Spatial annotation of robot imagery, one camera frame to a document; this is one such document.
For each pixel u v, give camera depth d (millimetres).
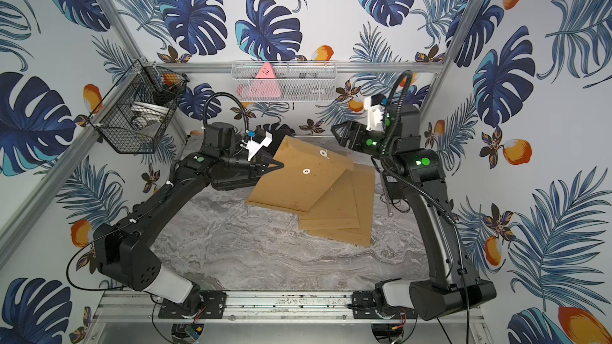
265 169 689
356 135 548
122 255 418
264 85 898
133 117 833
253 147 629
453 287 374
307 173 746
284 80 925
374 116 573
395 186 984
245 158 651
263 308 755
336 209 966
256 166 637
